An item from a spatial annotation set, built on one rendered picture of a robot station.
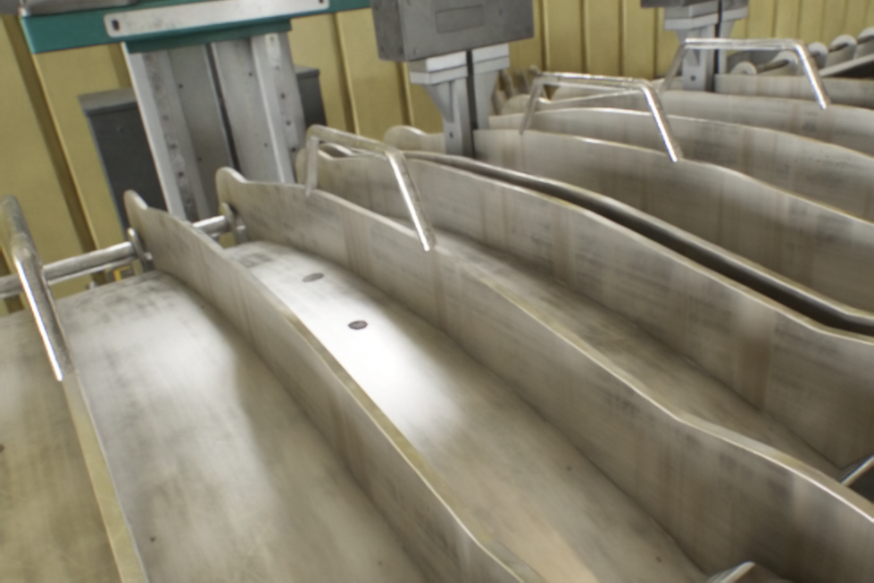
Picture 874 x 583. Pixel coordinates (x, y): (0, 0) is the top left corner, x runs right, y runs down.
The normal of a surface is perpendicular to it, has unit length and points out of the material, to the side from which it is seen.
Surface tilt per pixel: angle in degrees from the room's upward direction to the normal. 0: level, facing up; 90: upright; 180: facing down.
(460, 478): 11
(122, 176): 90
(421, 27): 90
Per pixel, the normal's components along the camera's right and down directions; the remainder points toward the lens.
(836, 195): -0.83, 0.30
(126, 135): 0.47, 0.29
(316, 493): -0.02, -0.86
